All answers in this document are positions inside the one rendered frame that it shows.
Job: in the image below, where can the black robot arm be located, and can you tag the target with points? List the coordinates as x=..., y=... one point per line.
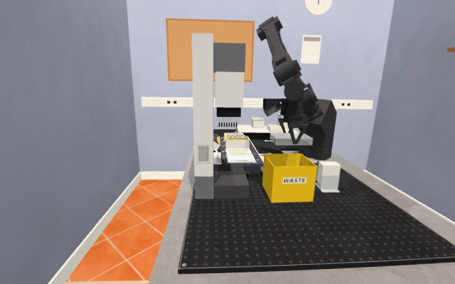
x=284, y=68

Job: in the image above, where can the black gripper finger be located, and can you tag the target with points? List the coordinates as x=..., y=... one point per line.
x=304, y=128
x=281, y=121

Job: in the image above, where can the yellow open-top bin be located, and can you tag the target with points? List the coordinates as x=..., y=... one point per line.
x=289, y=177

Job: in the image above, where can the white box with label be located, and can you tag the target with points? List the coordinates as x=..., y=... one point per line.
x=327, y=175

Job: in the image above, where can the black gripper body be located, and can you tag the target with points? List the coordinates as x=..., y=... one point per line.
x=298, y=117

